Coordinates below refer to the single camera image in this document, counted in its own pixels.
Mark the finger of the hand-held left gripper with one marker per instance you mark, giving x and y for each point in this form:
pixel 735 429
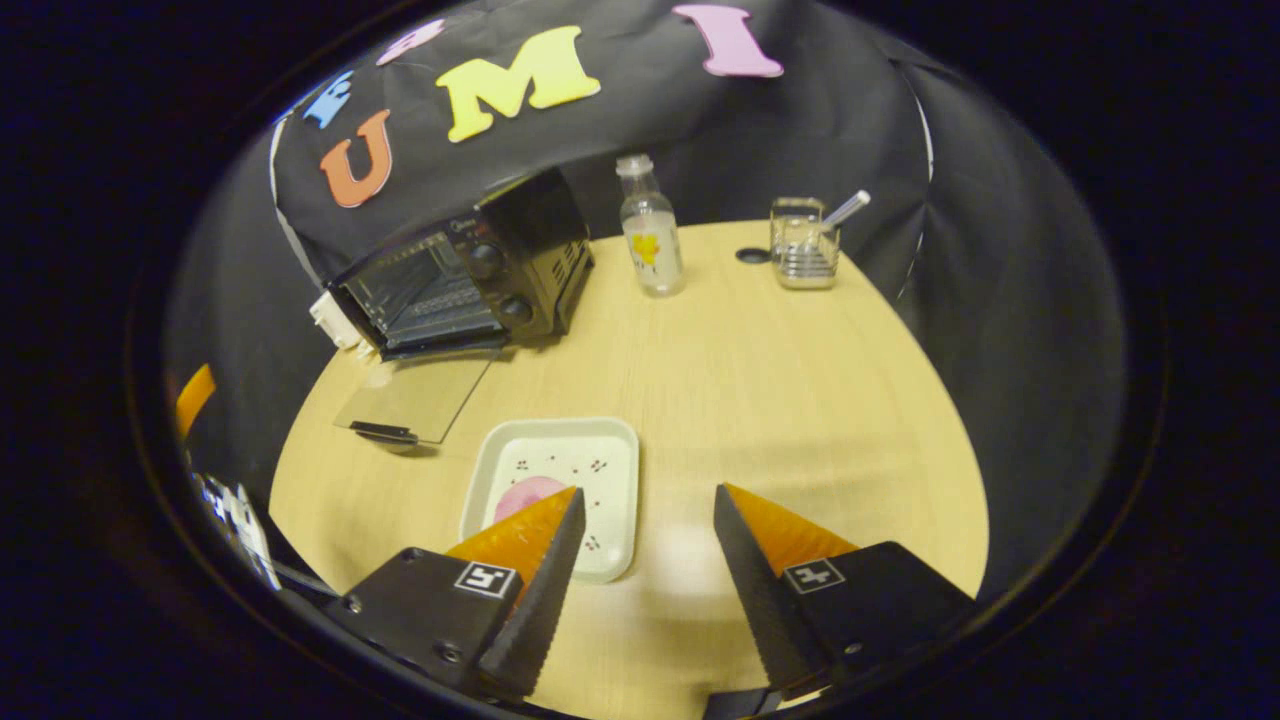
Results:
pixel 195 400

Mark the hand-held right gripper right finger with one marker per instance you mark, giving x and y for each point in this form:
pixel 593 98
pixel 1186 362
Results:
pixel 765 610

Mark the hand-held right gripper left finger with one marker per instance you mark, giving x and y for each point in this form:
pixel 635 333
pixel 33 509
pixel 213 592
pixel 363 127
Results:
pixel 545 600

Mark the pink round food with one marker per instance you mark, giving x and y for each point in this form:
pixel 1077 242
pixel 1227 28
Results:
pixel 525 493

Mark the white square food plate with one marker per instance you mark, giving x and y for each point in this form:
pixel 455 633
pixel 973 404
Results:
pixel 600 470

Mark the black electric oven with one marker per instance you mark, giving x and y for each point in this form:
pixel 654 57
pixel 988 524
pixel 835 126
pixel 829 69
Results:
pixel 530 240

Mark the clear square holder cup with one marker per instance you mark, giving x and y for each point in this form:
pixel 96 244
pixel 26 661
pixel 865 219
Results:
pixel 803 255

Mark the clear glass bottle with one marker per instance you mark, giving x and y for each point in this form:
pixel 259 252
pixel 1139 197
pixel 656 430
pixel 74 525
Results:
pixel 652 250

